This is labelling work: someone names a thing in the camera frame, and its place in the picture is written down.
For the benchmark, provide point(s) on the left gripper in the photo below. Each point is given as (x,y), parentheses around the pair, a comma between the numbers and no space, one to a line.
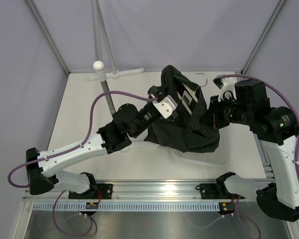
(154,92)

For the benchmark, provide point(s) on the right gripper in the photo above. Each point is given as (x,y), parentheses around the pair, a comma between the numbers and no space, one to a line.
(214,111)

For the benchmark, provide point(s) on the cream plastic hanger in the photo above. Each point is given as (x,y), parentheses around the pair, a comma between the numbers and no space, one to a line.
(188,96)

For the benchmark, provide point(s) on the black pinstriped shirt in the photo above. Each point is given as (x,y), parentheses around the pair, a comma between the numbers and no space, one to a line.
(186,132)

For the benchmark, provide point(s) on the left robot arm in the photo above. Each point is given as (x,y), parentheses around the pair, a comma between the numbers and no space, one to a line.
(46,169)

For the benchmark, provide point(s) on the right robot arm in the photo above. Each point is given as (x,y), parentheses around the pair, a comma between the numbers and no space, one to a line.
(277,129)

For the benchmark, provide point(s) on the white perforated plastic basket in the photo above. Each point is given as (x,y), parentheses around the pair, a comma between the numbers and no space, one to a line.
(218,158)

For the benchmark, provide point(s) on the grey clothes rack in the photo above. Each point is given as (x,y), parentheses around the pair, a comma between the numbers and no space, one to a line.
(99,67)

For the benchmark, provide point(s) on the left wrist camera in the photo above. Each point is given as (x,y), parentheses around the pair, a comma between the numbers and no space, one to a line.
(166,106)

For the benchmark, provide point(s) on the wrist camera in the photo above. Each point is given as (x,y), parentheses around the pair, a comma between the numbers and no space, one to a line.
(166,106)
(226,86)

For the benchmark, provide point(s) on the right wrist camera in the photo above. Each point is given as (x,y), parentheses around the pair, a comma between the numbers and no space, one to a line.
(226,86)

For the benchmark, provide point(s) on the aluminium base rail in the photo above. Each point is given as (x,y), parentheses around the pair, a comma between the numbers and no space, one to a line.
(152,190)

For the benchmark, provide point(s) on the white slotted cable duct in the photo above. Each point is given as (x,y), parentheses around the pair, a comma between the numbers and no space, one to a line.
(128,206)

